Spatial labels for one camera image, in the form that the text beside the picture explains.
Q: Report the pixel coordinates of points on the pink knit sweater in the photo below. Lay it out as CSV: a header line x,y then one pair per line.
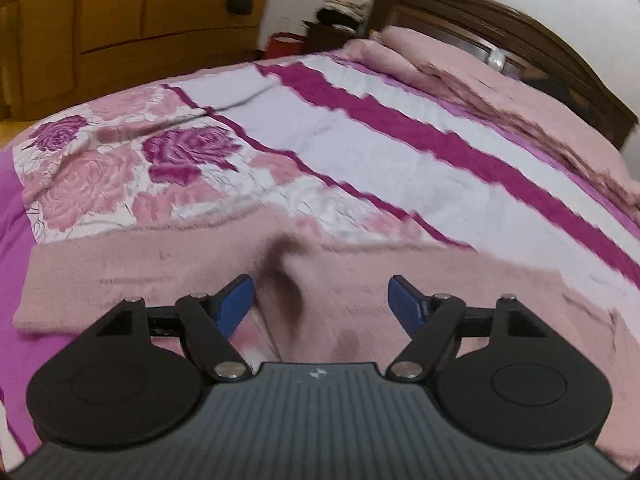
x,y
320,301

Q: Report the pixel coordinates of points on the pink knit blanket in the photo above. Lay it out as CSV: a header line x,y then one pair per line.
x,y
456,77

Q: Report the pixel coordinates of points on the wooden wardrobe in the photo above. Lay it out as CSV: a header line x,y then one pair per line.
x,y
56,53

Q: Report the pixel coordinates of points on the dark wooden headboard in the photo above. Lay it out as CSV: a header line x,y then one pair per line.
x,y
481,27

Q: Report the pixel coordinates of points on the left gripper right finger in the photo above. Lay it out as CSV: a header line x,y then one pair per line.
x,y
501,375

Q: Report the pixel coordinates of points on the red bin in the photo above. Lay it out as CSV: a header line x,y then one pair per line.
x,y
283,44

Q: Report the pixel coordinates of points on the black wardrobe handle device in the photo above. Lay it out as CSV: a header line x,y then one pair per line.
x,y
240,7

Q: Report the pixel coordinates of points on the floral striped bed sheet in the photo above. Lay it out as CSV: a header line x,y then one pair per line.
x,y
349,154

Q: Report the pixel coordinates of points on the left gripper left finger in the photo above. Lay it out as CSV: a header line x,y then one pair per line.
x,y
139,372

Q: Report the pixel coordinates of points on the dark nightstand with clothes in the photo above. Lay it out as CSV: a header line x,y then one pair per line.
x,y
335,23

